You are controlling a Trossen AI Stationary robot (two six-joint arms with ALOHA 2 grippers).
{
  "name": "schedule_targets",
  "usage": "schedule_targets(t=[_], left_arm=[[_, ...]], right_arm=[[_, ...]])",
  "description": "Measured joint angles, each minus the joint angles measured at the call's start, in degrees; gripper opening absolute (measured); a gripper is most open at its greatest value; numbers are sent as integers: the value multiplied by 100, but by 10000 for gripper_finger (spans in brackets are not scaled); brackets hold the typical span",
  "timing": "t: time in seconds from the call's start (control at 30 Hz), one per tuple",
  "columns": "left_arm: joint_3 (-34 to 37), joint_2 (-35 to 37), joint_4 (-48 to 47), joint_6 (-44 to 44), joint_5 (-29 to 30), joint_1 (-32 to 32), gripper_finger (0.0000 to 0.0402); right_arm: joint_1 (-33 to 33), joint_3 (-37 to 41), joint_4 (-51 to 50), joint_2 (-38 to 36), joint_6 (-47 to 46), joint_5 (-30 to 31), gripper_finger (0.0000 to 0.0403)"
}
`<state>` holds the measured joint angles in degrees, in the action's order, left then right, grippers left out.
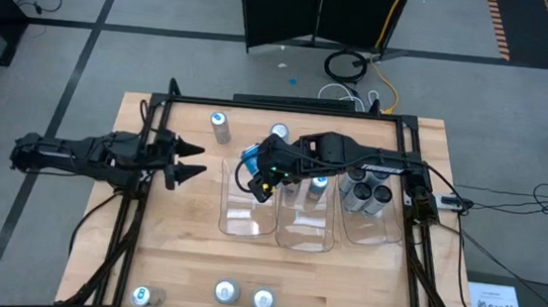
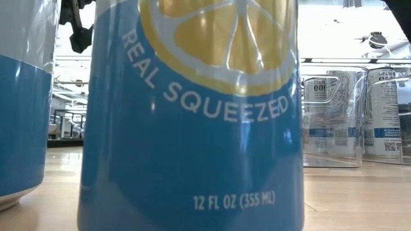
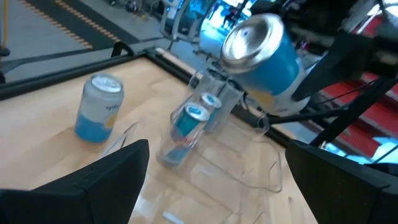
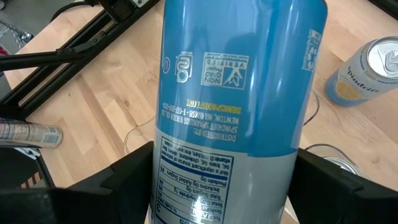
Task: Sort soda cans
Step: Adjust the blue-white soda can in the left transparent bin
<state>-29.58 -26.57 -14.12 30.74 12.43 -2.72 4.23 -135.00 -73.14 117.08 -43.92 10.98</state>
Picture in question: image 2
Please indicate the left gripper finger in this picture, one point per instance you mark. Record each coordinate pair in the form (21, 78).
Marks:
(81, 40)

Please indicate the blue lemon soda can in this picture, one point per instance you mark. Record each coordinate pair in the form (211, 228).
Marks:
(192, 144)
(22, 112)

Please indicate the clear plastic bin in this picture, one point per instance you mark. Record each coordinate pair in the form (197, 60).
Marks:
(334, 162)
(405, 96)

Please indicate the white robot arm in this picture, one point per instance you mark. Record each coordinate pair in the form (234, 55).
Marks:
(75, 125)

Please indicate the black framed workstation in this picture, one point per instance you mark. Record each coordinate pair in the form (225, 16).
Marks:
(57, 122)

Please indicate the black bench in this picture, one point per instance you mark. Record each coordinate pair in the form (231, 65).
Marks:
(64, 142)

